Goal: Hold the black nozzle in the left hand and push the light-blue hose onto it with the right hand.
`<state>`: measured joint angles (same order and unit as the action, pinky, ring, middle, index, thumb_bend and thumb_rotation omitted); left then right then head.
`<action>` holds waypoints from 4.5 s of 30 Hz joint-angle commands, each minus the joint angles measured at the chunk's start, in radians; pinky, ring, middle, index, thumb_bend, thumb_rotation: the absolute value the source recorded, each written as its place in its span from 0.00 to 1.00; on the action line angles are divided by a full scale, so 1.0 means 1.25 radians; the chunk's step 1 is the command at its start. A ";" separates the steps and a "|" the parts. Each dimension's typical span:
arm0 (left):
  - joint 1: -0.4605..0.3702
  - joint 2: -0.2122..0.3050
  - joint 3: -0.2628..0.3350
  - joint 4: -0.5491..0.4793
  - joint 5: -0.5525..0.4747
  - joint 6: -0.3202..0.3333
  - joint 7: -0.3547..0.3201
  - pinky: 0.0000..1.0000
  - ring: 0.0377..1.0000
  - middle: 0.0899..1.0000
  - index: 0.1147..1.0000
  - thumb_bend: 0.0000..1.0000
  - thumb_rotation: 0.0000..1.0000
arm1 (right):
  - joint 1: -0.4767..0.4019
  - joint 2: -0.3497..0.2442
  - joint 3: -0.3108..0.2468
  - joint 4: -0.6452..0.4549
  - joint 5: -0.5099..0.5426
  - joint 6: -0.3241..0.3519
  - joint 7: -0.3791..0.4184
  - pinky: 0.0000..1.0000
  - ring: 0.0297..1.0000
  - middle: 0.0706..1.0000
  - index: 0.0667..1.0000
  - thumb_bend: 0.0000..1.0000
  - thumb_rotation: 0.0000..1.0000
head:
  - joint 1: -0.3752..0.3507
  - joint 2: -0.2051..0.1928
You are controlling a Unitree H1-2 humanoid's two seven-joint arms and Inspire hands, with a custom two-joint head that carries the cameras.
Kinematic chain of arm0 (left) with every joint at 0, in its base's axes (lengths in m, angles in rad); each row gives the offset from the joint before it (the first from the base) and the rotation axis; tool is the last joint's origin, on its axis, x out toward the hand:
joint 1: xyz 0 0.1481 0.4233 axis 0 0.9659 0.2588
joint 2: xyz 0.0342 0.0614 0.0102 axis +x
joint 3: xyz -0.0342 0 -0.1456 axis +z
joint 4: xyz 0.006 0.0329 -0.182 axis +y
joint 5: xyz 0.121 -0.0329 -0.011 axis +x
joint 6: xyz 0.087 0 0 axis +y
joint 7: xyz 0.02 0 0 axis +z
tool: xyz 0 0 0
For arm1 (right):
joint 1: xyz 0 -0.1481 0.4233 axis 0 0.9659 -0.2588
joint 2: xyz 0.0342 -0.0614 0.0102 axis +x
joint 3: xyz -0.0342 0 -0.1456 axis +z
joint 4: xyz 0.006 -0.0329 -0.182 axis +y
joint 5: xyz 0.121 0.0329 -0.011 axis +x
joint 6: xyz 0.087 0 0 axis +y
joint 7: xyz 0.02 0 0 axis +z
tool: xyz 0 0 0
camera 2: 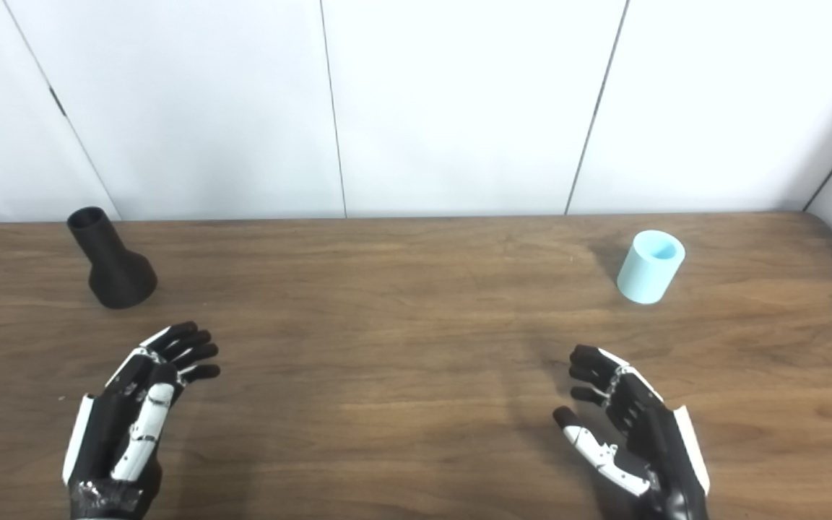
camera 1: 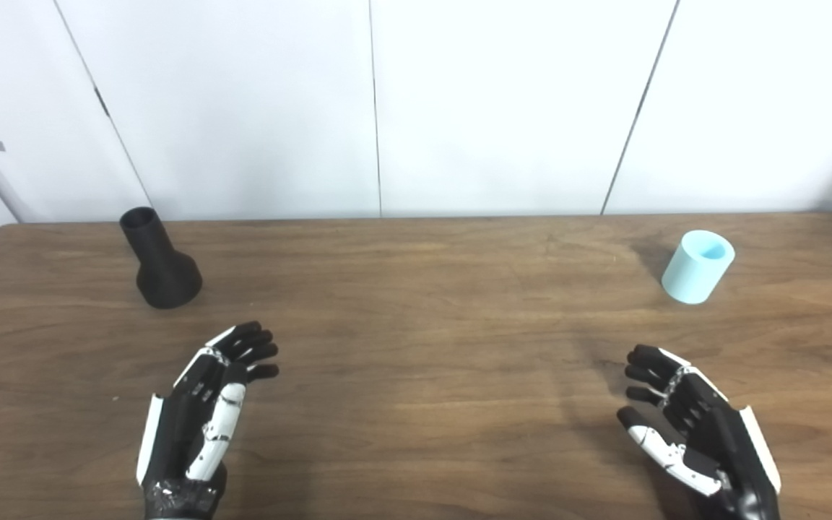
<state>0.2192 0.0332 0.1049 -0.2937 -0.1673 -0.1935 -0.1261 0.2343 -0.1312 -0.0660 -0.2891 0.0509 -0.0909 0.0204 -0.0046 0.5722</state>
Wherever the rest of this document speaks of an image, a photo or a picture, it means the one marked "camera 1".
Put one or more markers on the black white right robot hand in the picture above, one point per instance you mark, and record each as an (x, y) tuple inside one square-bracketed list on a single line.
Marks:
[(719, 440)]

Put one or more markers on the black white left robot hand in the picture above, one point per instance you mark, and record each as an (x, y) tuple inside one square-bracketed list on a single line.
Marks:
[(185, 419)]

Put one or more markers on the black funnel-shaped nozzle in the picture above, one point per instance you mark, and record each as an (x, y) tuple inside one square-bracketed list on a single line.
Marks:
[(167, 278)]

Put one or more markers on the black wall panel hinge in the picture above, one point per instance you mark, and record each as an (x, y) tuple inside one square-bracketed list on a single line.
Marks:
[(102, 102)]

